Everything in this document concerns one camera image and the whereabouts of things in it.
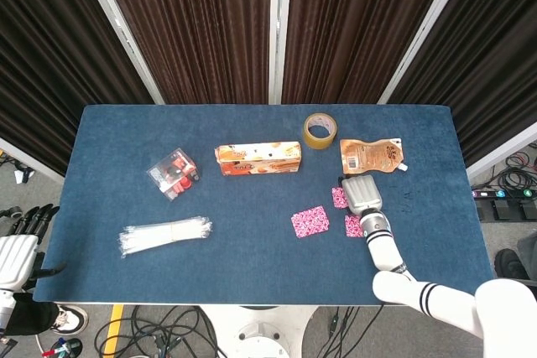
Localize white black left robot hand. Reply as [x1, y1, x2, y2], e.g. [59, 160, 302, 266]
[0, 204, 67, 293]

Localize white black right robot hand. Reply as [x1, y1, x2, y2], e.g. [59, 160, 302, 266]
[340, 174, 383, 216]

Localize orange spout pouch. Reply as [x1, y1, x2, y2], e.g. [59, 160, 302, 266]
[339, 137, 409, 175]

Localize black trouser leg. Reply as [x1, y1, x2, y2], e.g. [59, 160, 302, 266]
[7, 299, 60, 337]

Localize yellow packing tape roll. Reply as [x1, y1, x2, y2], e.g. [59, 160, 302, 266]
[303, 112, 338, 151]

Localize white black sneaker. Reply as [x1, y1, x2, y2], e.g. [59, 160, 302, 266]
[52, 305, 90, 335]

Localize orange egg roll box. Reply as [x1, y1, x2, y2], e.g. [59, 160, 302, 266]
[214, 142, 304, 177]

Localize yellow floor tape strip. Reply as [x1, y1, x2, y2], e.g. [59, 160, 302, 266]
[102, 305, 126, 358]

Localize white plastic straw bundle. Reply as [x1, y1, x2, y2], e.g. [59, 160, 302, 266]
[118, 215, 213, 258]

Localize black shoe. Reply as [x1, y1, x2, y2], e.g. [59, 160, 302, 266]
[493, 247, 537, 283]

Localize brown pleated curtain panel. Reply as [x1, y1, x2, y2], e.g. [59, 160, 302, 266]
[281, 0, 456, 106]
[0, 0, 154, 177]
[96, 0, 272, 106]
[385, 0, 537, 166]

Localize grey trouser leg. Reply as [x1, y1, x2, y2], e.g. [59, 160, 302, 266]
[518, 231, 537, 271]

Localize clear coffee capsule box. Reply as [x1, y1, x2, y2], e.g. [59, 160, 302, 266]
[146, 148, 201, 202]

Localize white partition rail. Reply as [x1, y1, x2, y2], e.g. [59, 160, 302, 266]
[0, 137, 67, 186]
[465, 122, 537, 179]

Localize black cable with inline switch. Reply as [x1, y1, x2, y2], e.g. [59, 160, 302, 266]
[316, 306, 385, 358]

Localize coiled black cables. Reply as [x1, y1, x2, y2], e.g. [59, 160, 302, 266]
[498, 151, 537, 191]

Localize black cable tangle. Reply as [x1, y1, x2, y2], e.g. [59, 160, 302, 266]
[94, 305, 222, 358]

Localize white table pedestal base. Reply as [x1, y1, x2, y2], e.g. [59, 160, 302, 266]
[196, 305, 320, 358]

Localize white partition post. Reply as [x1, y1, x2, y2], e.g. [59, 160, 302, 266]
[74, 0, 165, 106]
[376, 0, 478, 106]
[268, 0, 294, 106]

